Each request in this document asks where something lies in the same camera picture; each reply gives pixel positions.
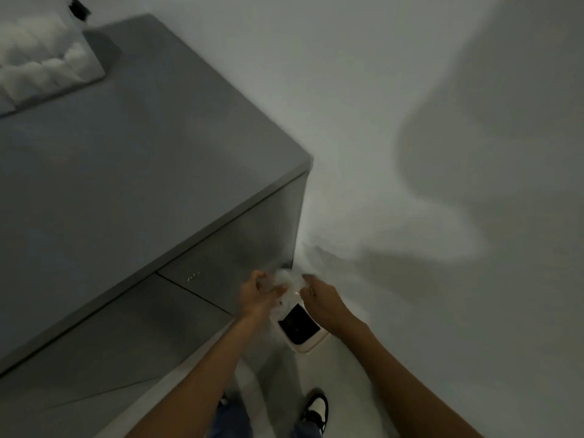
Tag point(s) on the person's right fingers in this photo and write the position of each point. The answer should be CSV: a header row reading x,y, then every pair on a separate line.
x,y
311,289

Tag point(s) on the black object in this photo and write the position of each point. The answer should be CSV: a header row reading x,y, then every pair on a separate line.
x,y
78,8

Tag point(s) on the white trash bin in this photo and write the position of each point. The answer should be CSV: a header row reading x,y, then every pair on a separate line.
x,y
299,326

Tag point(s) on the black and white shoe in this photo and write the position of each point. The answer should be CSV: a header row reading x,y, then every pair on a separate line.
x,y
223,400
317,408

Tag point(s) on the person's left forearm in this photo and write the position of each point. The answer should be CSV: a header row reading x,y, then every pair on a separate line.
x,y
200,383

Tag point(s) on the white textured tissue pack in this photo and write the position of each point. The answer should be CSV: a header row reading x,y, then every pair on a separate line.
x,y
41,63

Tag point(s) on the person's leg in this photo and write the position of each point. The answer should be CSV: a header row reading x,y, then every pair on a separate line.
x,y
232,421
308,429

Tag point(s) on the white tissue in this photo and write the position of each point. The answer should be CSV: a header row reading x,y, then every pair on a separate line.
x,y
288,282

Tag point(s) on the person's left fingers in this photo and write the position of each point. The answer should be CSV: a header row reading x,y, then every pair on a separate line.
x,y
267,287

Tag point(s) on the person's right hand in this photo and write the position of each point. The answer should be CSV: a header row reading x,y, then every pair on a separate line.
x,y
328,310

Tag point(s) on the gray cabinet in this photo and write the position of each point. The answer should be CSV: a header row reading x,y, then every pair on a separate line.
x,y
127,186

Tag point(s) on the person's left leg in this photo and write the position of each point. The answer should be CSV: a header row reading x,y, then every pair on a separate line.
x,y
232,421

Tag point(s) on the black and white left shoe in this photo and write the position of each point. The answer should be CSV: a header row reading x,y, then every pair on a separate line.
x,y
223,400

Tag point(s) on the person's left hand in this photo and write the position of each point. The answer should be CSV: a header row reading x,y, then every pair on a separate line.
x,y
255,298

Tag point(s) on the black and white right shoe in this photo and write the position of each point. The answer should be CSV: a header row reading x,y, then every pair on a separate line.
x,y
317,408

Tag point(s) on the person's right leg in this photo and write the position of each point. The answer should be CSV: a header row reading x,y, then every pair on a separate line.
x,y
308,429

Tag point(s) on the person's right forearm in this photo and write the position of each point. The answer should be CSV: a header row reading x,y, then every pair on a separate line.
x,y
401,387

